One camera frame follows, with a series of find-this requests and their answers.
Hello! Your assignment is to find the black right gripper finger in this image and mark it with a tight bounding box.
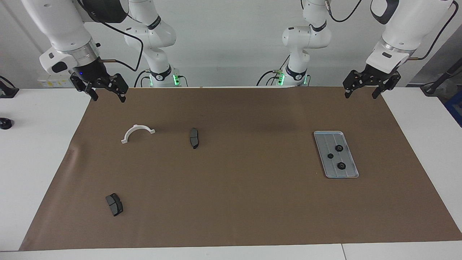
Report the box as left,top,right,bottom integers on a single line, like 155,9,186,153
70,73,99,102
108,73,129,104

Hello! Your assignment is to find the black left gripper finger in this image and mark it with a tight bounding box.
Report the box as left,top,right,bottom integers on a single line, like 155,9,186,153
371,71,402,100
343,70,368,99

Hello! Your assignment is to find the silver metal tray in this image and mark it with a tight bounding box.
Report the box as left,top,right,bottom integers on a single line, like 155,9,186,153
313,131,360,179

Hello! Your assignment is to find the white power strip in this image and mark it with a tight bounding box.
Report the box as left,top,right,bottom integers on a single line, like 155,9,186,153
37,73,75,88

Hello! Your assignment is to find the black stand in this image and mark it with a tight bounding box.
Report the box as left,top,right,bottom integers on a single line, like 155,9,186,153
420,58,462,96

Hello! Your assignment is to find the blue crate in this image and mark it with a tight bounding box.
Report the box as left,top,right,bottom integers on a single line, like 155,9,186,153
443,92,462,127

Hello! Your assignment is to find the black table clamp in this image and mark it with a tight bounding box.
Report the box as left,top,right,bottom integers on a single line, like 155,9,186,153
0,76,19,99

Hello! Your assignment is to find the long dark brake pad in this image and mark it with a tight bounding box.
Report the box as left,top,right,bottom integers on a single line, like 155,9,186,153
189,127,200,150

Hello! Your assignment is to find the short dark brake pad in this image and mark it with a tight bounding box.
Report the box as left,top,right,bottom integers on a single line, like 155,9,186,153
105,193,124,217

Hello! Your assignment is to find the brown table mat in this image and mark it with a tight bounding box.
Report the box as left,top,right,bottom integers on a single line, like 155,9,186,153
19,86,462,251

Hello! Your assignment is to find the black base cable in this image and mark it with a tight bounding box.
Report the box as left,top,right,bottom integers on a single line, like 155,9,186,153
134,69,188,88
257,54,291,87

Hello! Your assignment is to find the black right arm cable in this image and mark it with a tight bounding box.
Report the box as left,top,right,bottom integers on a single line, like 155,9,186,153
78,0,144,72

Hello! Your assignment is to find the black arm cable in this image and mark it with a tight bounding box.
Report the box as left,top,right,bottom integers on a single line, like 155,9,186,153
78,0,144,72
325,0,454,61

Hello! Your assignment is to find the white curved plastic bracket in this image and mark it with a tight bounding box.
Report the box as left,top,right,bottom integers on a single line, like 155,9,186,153
121,124,156,144

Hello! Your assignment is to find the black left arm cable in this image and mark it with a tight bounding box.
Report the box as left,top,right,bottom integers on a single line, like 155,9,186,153
325,0,454,61

